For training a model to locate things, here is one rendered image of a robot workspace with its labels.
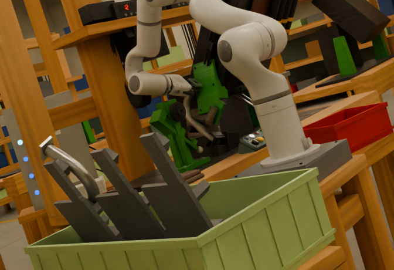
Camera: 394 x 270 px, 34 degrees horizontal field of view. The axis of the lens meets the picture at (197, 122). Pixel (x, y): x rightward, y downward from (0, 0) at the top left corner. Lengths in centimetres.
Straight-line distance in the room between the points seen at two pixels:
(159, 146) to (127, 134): 146
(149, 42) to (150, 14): 11
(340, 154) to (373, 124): 54
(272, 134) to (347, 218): 32
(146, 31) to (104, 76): 43
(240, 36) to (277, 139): 32
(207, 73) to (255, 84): 75
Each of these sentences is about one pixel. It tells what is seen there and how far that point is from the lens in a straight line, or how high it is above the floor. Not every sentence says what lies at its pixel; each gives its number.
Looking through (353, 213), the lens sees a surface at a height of 71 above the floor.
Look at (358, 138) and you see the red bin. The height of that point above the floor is 84.
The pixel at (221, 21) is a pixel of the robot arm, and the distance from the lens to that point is 202.
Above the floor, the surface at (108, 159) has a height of 112.
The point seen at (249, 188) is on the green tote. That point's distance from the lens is 161.
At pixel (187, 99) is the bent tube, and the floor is 114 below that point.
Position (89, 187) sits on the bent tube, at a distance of 157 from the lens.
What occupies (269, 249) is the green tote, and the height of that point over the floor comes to 86.
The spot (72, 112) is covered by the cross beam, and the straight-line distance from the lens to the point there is 269.
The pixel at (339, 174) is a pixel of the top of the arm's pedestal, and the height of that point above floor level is 84.
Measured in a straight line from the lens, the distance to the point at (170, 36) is 984.
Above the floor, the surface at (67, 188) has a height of 107.
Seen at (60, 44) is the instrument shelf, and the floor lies 151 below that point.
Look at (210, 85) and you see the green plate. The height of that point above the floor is 117.
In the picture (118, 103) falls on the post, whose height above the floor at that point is 121.
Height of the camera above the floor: 125
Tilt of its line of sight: 4 degrees down
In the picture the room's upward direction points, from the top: 17 degrees counter-clockwise
